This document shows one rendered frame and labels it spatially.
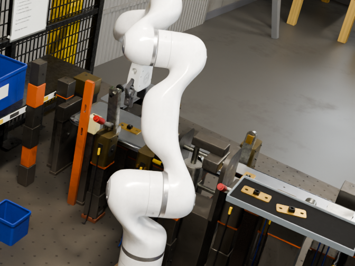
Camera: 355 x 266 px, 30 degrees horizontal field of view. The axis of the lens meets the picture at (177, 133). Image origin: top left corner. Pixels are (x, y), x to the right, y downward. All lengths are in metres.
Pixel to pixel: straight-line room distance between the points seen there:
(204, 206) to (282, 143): 2.75
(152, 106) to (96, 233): 0.75
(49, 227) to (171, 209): 0.73
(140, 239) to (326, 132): 3.58
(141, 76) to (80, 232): 0.58
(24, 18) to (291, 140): 2.78
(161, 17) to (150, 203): 0.50
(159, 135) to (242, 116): 3.37
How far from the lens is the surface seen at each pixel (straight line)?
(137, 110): 2.58
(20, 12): 2.57
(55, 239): 2.30
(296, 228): 1.81
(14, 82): 2.34
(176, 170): 1.71
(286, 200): 1.91
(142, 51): 1.74
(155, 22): 1.80
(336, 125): 5.38
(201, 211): 2.10
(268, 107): 5.32
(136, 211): 1.71
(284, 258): 1.91
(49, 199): 2.48
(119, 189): 1.68
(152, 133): 1.72
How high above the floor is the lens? 2.13
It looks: 28 degrees down
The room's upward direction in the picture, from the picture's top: 13 degrees clockwise
